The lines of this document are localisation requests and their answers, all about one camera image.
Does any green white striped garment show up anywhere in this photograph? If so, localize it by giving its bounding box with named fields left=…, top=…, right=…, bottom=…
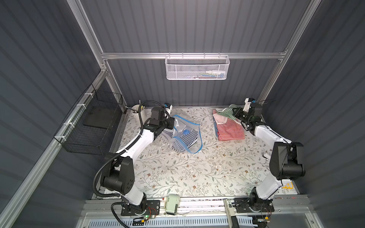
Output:
left=217, top=104, right=239, bottom=121

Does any blue white striped garment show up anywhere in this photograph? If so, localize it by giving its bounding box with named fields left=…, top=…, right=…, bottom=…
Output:
left=162, top=126, right=202, bottom=154

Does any clear vacuum bag blue zip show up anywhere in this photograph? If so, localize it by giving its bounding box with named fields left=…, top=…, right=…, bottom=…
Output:
left=161, top=115, right=202, bottom=154

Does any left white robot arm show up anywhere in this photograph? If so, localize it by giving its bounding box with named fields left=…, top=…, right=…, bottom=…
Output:
left=93, top=103, right=175, bottom=211

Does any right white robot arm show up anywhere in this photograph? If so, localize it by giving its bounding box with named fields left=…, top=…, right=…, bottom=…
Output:
left=232, top=98, right=305, bottom=212

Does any white cup with tools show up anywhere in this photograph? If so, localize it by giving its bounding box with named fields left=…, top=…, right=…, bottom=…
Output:
left=126, top=102, right=147, bottom=122

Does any yellow calculator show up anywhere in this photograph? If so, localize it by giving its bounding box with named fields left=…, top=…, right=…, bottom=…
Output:
left=282, top=182, right=294, bottom=189

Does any small green white box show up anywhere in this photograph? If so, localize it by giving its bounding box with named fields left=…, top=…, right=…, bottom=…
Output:
left=164, top=194, right=181, bottom=215

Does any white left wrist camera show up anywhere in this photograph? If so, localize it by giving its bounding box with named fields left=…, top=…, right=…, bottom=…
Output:
left=164, top=103, right=173, bottom=115

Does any black corrugated cable conduit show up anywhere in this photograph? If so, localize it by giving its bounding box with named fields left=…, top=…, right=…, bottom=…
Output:
left=92, top=100, right=169, bottom=198

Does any white wire basket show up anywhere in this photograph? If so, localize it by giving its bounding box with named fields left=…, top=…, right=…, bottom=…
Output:
left=164, top=55, right=230, bottom=81

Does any black wire basket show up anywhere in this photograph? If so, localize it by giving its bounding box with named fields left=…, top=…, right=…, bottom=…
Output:
left=54, top=86, right=124, bottom=155

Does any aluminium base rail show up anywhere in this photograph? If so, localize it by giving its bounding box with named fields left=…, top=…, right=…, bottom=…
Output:
left=76, top=195, right=321, bottom=228

